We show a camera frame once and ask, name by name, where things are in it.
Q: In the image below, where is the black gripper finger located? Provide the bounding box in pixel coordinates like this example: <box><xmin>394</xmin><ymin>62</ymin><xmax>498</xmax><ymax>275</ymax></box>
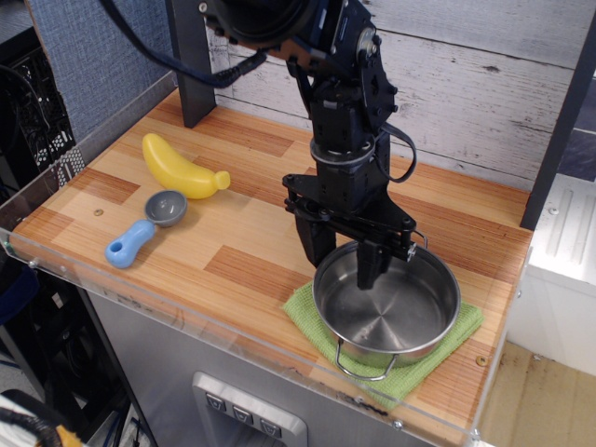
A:
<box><xmin>295</xmin><ymin>217</ymin><xmax>336</xmax><ymax>267</ymax></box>
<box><xmin>357</xmin><ymin>241</ymin><xmax>392</xmax><ymax>291</ymax></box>

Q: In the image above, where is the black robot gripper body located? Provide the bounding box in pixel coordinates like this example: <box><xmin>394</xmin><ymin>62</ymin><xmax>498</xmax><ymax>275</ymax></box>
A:
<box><xmin>282</xmin><ymin>156</ymin><xmax>416</xmax><ymax>261</ymax></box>

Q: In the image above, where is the stainless steel pot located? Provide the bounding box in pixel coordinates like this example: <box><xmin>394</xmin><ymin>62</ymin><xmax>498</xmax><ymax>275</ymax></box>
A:
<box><xmin>312</xmin><ymin>241</ymin><xmax>462</xmax><ymax>382</ymax></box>

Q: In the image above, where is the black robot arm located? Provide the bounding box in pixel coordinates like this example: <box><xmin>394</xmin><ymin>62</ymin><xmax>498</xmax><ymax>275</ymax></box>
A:
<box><xmin>199</xmin><ymin>1</ymin><xmax>416</xmax><ymax>290</ymax></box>

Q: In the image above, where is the yellow toy banana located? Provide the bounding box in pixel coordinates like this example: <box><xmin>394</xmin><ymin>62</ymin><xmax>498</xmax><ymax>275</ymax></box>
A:
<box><xmin>142</xmin><ymin>133</ymin><xmax>231</xmax><ymax>199</ymax></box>

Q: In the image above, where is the green cloth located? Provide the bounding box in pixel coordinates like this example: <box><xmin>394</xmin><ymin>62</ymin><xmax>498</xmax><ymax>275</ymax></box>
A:
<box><xmin>282</xmin><ymin>282</ymin><xmax>483</xmax><ymax>409</ymax></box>

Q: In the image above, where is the blue grey toy scoop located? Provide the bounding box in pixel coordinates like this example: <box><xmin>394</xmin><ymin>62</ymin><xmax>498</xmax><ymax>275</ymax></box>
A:
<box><xmin>104</xmin><ymin>190</ymin><xmax>188</xmax><ymax>269</ymax></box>

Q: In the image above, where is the white ribbed cabinet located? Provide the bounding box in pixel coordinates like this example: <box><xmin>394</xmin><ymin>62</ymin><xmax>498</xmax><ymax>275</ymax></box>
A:
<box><xmin>507</xmin><ymin>174</ymin><xmax>595</xmax><ymax>375</ymax></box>

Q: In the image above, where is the silver button control panel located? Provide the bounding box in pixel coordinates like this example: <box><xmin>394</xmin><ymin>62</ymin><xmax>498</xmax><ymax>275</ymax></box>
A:
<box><xmin>192</xmin><ymin>372</ymin><xmax>308</xmax><ymax>446</ymax></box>

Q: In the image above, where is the black crate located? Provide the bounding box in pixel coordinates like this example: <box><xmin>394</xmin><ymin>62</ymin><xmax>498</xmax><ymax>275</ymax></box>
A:
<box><xmin>1</xmin><ymin>48</ymin><xmax>75</xmax><ymax>186</ymax></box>

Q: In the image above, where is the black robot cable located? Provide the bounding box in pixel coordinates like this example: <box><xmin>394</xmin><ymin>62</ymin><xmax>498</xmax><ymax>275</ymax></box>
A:
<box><xmin>95</xmin><ymin>0</ymin><xmax>269</xmax><ymax>89</ymax></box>

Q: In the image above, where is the dark right vertical post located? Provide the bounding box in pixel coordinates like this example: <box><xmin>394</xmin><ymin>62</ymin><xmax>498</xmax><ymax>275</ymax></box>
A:
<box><xmin>520</xmin><ymin>15</ymin><xmax>595</xmax><ymax>231</ymax></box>

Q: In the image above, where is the dark vertical post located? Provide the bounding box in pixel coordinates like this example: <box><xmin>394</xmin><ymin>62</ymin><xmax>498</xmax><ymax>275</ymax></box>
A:
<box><xmin>165</xmin><ymin>0</ymin><xmax>216</xmax><ymax>129</ymax></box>
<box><xmin>520</xmin><ymin>15</ymin><xmax>595</xmax><ymax>231</ymax></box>

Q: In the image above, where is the dark left vertical post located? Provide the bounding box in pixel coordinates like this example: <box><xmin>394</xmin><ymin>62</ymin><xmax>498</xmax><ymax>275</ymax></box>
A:
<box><xmin>165</xmin><ymin>0</ymin><xmax>216</xmax><ymax>129</ymax></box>

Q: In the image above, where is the clear acrylic guard rail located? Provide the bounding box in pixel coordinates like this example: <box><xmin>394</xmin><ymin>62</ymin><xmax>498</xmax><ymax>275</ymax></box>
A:
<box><xmin>1</xmin><ymin>93</ymin><xmax>531</xmax><ymax>446</ymax></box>

